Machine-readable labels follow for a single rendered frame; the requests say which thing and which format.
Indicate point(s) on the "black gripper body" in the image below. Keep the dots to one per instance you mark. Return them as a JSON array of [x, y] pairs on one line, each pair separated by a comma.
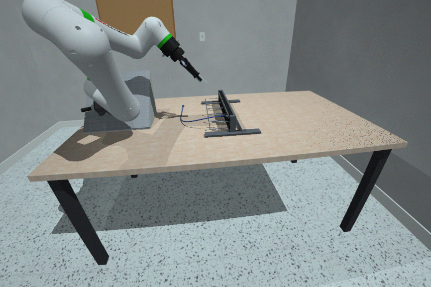
[[177, 55]]

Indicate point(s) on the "black patch panel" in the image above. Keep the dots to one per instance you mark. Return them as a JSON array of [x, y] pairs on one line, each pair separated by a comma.
[[230, 118]]

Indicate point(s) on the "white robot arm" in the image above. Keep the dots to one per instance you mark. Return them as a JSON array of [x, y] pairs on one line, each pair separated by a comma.
[[87, 42]]

